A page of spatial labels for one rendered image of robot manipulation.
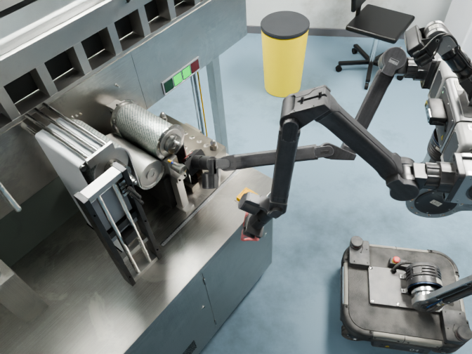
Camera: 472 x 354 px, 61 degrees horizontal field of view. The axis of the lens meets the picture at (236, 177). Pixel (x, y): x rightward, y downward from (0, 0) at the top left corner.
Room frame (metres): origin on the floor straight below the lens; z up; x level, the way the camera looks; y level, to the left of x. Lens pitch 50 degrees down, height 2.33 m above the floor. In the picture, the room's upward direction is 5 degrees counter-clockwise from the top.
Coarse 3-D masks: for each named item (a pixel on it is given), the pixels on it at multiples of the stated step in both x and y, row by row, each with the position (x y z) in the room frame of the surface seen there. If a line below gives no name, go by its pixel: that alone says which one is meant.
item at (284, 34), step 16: (272, 16) 3.09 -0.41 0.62; (288, 16) 3.07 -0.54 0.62; (304, 16) 3.04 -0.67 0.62; (272, 32) 2.85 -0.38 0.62; (288, 32) 2.83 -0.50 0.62; (304, 32) 2.83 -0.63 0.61; (272, 48) 2.83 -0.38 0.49; (288, 48) 2.79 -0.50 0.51; (304, 48) 2.87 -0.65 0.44; (272, 64) 2.84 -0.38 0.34; (288, 64) 2.79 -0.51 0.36; (272, 80) 2.85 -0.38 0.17; (288, 80) 2.80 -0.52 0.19
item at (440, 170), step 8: (456, 152) 0.70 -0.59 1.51; (456, 160) 0.67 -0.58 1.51; (432, 168) 0.68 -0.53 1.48; (440, 168) 0.67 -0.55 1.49; (448, 168) 0.67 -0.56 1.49; (456, 168) 0.66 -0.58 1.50; (432, 176) 0.65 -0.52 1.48; (440, 176) 0.65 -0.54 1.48; (448, 176) 0.64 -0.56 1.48; (456, 176) 0.64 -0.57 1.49; (464, 176) 0.62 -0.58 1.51; (432, 184) 0.64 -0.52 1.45; (440, 184) 0.63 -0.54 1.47; (448, 184) 0.63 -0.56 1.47; (456, 184) 0.62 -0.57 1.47; (448, 192) 0.63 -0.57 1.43; (456, 192) 0.62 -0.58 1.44; (448, 200) 0.62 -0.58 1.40
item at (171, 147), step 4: (172, 136) 1.09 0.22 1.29; (176, 136) 1.10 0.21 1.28; (168, 140) 1.08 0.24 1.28; (172, 140) 1.08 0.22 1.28; (180, 140) 1.11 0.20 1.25; (164, 144) 1.07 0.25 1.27; (168, 144) 1.07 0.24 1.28; (172, 144) 1.08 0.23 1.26; (164, 148) 1.07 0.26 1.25; (168, 148) 1.06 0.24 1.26; (172, 148) 1.08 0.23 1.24; (176, 148) 1.09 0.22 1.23; (172, 152) 1.07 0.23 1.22
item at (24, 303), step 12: (0, 264) 0.68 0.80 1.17; (0, 276) 0.64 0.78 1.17; (12, 276) 0.64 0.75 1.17; (0, 288) 0.60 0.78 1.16; (12, 288) 0.62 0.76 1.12; (24, 288) 0.64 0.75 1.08; (0, 300) 0.58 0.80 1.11; (12, 300) 0.60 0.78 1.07; (24, 300) 0.62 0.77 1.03; (36, 300) 0.64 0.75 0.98; (12, 312) 0.58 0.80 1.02; (24, 312) 0.60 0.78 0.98; (36, 312) 0.61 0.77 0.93
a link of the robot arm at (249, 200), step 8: (248, 192) 0.81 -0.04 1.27; (240, 200) 0.81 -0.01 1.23; (248, 200) 0.78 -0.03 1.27; (256, 200) 0.78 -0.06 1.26; (264, 200) 0.79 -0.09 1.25; (240, 208) 0.77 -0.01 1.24; (248, 208) 0.77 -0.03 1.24; (256, 208) 0.77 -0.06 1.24; (264, 208) 0.76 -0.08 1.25; (280, 208) 0.74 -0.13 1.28; (272, 216) 0.74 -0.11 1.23
